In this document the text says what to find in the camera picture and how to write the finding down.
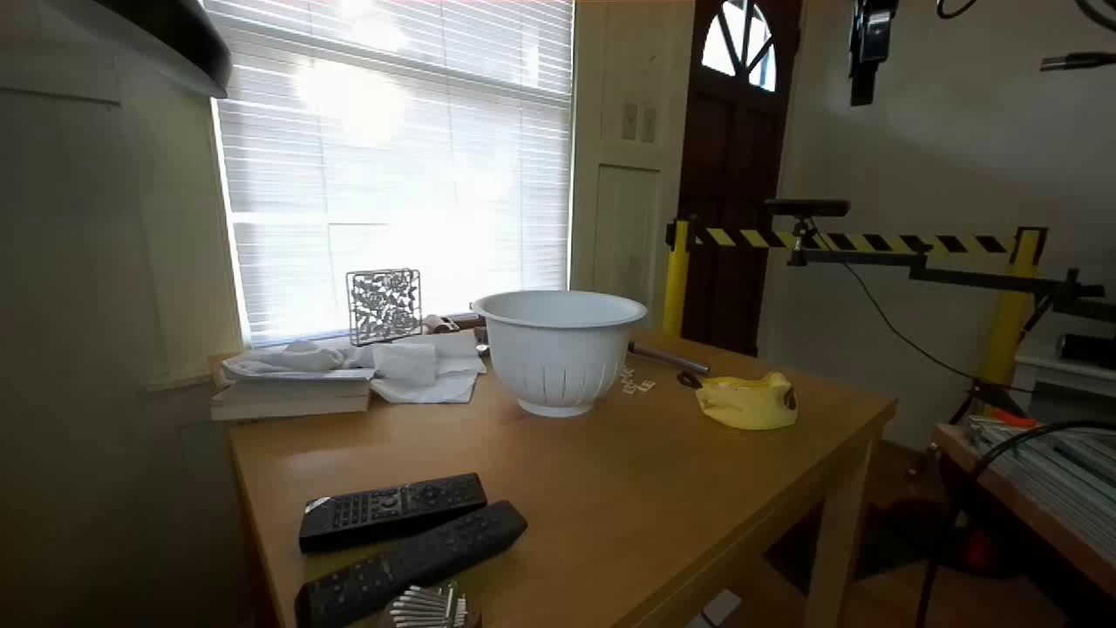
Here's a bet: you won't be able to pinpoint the grey spatula with metal handle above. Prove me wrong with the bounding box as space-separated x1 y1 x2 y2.
629 341 710 387

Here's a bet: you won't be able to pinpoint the white plastic bowl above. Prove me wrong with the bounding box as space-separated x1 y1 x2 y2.
474 289 646 420

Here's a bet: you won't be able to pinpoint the scattered letter tiles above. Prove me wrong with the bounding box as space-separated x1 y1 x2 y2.
619 369 656 394

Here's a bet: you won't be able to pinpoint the white crumpled paper towel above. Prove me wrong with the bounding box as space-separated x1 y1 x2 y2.
370 331 484 404

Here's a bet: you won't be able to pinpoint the yellow black striped barrier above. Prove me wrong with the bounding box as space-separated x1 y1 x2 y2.
662 218 1058 387

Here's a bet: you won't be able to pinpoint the patterned white cube box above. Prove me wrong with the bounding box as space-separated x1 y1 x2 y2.
346 268 422 347

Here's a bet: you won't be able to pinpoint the yellow cloth pouch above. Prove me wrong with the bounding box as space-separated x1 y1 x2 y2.
695 373 798 430

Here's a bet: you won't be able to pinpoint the white window blinds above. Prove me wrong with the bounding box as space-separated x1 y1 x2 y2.
201 0 575 341

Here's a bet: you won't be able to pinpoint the upper black remote control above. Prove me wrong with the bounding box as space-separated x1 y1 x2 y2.
301 474 488 556

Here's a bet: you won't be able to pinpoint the black remote control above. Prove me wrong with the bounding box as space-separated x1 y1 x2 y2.
301 474 488 556
295 504 525 628

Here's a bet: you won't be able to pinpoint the dark wooden door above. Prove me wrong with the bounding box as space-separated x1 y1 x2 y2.
675 0 802 353

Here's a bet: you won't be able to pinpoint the silver foil cup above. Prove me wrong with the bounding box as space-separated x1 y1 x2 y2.
387 586 476 628

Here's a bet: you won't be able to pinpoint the lower black remote control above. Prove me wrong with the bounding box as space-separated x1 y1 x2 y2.
295 504 525 628

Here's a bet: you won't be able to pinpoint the wooden side shelf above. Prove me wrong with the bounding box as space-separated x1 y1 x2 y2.
933 417 1116 602

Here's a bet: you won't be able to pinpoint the black camera on stand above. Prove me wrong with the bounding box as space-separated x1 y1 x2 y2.
762 201 852 220

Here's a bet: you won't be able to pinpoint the black mounted camera device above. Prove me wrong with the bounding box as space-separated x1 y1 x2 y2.
846 0 896 105

